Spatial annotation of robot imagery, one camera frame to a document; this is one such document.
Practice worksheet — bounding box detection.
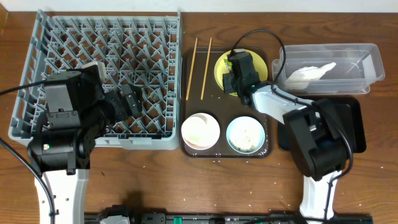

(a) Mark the green orange snack wrapper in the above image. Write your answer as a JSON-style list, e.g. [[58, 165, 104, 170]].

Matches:
[[224, 59, 232, 72]]

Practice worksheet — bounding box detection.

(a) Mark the light blue bowl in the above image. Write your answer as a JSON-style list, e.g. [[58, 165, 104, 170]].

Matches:
[[226, 116, 266, 154]]

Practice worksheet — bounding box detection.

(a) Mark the white napkin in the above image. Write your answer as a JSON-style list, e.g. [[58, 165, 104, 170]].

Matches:
[[285, 62, 336, 90]]

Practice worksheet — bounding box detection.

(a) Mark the white cup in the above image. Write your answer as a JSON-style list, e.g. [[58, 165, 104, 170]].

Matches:
[[181, 113, 221, 151]]

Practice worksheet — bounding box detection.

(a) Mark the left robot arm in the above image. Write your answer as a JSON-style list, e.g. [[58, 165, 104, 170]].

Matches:
[[27, 70, 142, 223]]

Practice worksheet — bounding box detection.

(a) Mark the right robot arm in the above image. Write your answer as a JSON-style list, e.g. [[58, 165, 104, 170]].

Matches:
[[223, 50, 353, 222]]

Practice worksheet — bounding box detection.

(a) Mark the grey dishwasher rack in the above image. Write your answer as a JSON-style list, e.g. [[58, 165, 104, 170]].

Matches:
[[9, 12, 182, 151]]

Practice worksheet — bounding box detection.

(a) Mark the black waste tray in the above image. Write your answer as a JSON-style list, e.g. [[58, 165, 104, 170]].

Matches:
[[275, 95, 367, 154]]

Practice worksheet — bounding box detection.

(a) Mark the dark brown serving tray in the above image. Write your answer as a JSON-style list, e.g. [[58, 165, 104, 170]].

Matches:
[[180, 47, 273, 159]]

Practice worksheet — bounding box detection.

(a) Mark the clear plastic bin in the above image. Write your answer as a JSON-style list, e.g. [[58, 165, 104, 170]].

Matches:
[[272, 43, 386, 96]]

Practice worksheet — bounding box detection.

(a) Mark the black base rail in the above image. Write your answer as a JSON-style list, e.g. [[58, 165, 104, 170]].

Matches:
[[84, 205, 374, 224]]

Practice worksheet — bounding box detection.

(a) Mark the right black cable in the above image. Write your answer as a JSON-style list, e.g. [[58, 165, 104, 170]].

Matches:
[[228, 29, 355, 220]]

